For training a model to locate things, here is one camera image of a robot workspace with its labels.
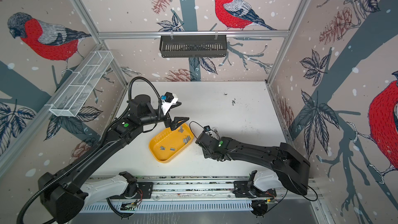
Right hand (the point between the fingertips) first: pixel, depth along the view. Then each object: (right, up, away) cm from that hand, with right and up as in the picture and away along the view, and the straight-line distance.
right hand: (206, 150), depth 83 cm
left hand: (-11, +23, -16) cm, 30 cm away
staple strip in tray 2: (-25, -1, +5) cm, 26 cm away
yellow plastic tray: (-24, 0, +6) cm, 25 cm away
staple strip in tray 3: (-20, -1, +5) cm, 21 cm away
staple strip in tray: (-12, +3, +7) cm, 14 cm away
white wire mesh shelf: (-64, +28, -11) cm, 71 cm away
